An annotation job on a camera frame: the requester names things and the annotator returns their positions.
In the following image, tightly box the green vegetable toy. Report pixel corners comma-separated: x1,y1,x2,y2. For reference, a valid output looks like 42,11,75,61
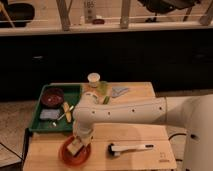
103,96,110,104

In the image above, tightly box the white spoon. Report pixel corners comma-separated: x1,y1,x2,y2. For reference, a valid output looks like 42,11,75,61
52,106,74,127

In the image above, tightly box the green plastic tray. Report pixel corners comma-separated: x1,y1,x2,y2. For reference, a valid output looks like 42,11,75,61
29,84,82,133

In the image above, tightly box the black cable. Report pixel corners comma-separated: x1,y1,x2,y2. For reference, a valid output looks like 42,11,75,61
168,132,186,143

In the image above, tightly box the dark maroon bowl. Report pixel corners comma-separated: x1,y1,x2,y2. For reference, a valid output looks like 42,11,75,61
41,87,64,108

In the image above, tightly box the red plastic bowl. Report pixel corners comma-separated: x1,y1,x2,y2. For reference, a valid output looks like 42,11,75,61
58,135,91,167

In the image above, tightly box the wooden post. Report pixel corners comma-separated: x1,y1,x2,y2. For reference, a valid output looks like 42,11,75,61
120,0,131,29
56,0,70,31

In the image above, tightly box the yellow banana toy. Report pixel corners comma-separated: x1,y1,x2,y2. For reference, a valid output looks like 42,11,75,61
63,102,72,123

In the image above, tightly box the grey blue sponge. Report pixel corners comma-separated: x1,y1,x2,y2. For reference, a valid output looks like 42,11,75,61
40,109,60,120

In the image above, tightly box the black chair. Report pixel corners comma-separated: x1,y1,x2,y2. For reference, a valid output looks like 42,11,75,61
0,3,35,28

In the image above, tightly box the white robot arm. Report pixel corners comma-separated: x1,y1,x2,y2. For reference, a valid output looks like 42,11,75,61
73,92,213,171

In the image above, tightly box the white paper cup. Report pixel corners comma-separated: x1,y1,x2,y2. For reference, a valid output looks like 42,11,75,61
87,73,100,88

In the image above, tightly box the white black handled brush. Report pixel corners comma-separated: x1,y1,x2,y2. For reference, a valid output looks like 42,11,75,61
108,143,154,156

